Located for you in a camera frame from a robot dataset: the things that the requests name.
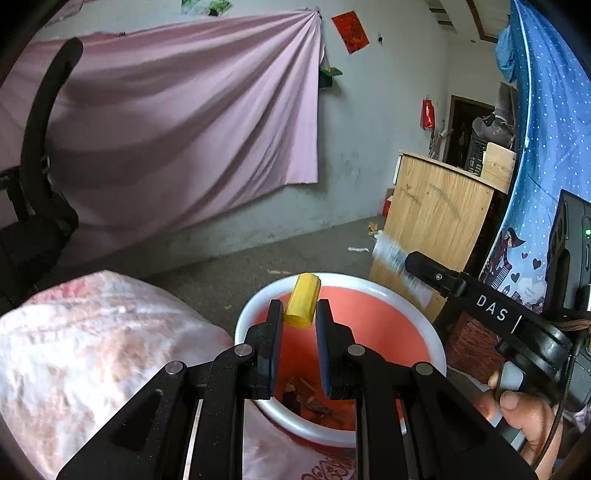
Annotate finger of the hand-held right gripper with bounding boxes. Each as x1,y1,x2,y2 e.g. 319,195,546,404
405,251,467,298

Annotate dark wooden door frame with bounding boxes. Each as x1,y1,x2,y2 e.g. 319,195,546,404
443,95,497,169

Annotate grey bag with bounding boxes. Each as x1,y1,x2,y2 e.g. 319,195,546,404
472,83,517,148

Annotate green hat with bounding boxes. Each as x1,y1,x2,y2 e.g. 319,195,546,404
318,65,343,89

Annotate person's right hand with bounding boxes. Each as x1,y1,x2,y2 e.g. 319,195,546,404
475,369,566,468

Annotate red basin with white rim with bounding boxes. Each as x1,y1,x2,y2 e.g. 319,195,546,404
235,272,448,448

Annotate silver wrapper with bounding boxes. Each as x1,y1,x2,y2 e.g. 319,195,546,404
370,232,432,306

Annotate black crate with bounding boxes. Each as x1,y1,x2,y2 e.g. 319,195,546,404
465,141,489,175

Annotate pink hanging cloth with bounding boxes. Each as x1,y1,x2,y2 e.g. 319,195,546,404
0,9,324,268

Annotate floral pink tablecloth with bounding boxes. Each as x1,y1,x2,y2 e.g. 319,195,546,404
0,270,361,480

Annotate black office chair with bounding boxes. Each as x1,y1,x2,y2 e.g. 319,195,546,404
0,38,85,305

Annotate yellow plastic tube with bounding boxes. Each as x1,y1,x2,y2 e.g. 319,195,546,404
283,273,321,329

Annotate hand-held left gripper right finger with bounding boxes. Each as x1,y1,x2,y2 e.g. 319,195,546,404
315,299,539,480

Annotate green wall photos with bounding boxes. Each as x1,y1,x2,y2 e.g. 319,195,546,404
181,0,233,17

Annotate red woven basket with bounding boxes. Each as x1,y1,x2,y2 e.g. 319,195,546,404
445,309,504,370

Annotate red hanging packet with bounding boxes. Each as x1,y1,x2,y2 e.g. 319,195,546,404
419,98,437,131

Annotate blue dotted printed curtain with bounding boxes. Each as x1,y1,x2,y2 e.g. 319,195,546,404
478,0,591,315

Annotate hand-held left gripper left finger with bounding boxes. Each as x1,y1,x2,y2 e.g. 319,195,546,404
55,299,284,480

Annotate light wooden cabinet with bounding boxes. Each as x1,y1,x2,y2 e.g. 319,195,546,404
369,142,518,319

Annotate red paper wall sign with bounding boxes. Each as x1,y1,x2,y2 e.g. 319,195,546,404
331,11,370,55

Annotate black snack wrapper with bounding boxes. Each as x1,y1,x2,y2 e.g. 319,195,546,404
281,378,315,415

